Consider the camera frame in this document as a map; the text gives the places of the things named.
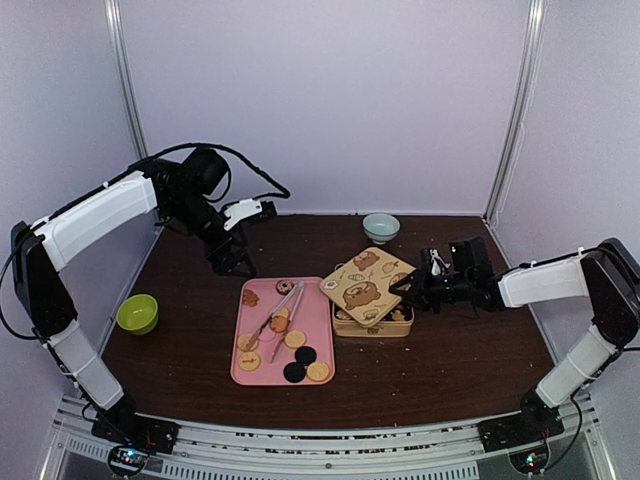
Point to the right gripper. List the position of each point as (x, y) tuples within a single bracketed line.
[(421, 293)]

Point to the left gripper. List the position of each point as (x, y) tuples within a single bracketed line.
[(222, 265)]

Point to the silver metal tin lid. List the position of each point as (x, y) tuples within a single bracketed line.
[(360, 286)]

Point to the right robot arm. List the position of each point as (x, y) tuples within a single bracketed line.
[(601, 282)]

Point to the gold cookie tin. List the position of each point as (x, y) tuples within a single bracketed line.
[(396, 324)]

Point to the pale blue ceramic bowl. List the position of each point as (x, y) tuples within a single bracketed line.
[(381, 228)]

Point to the pink tray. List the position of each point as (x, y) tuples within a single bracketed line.
[(263, 365)]

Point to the green bowl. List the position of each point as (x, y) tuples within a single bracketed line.
[(138, 315)]

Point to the black sandwich cookie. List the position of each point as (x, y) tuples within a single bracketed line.
[(305, 355), (294, 372)]

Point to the yellow round cookie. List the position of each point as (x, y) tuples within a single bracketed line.
[(318, 371)]

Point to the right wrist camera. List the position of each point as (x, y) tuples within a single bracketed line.
[(469, 253)]

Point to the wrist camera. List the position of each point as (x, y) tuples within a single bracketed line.
[(469, 253), (205, 169)]

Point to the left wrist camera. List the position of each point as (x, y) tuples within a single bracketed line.
[(205, 169)]

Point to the aluminium corner post right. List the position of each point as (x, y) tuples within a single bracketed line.
[(522, 97)]

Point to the aluminium corner post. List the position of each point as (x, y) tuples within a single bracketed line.
[(123, 67), (522, 97)]

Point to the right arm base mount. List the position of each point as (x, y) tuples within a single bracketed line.
[(512, 431)]

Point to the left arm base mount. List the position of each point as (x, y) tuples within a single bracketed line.
[(144, 433)]

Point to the aluminium corner post left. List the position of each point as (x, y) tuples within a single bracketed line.
[(123, 67)]

